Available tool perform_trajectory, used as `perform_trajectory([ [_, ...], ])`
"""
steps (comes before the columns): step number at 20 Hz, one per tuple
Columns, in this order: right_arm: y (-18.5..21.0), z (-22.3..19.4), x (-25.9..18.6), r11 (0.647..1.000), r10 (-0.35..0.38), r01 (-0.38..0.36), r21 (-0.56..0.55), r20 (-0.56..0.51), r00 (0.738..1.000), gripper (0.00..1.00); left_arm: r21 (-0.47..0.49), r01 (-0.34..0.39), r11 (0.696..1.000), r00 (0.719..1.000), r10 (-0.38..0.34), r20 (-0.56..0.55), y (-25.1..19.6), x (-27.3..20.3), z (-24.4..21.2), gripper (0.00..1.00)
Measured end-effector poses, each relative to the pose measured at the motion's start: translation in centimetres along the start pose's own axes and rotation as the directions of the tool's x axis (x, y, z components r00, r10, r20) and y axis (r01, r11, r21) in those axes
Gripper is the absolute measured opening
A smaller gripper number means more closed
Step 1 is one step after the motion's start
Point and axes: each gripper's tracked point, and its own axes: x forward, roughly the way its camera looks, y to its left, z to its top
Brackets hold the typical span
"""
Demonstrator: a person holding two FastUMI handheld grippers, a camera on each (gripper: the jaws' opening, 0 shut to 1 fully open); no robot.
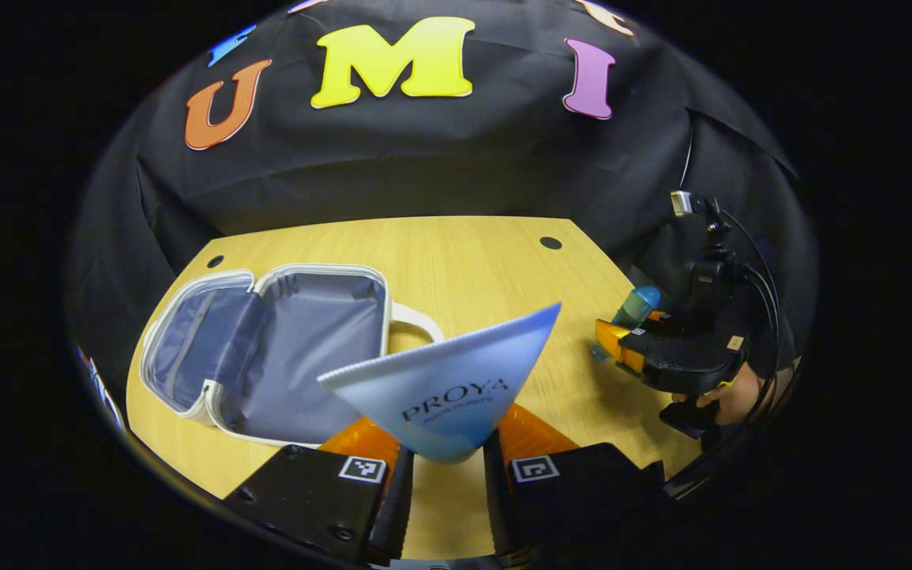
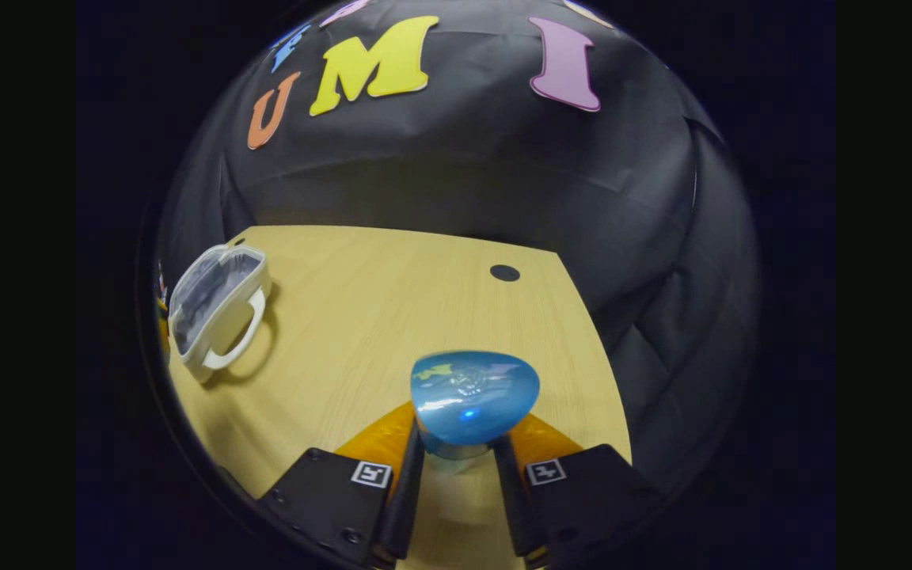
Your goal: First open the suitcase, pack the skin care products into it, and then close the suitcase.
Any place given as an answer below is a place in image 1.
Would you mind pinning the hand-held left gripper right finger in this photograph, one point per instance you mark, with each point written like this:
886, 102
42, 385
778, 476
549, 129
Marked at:
499, 507

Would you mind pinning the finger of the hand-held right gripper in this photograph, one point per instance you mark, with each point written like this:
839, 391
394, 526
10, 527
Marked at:
658, 317
634, 342

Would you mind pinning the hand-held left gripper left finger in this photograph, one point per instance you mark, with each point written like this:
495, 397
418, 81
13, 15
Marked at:
393, 507

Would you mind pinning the blue green capped bottle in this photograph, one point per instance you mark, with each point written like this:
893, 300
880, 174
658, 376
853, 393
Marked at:
636, 305

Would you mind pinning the light blue squeeze tube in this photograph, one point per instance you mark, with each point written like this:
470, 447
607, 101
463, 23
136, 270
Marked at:
456, 380

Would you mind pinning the white suitcase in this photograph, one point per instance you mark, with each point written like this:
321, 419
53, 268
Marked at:
305, 356

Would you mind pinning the black backdrop cloth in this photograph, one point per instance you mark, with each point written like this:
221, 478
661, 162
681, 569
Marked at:
424, 158

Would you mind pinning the white and red background clutter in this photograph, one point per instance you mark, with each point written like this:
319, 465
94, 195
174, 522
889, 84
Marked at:
104, 392

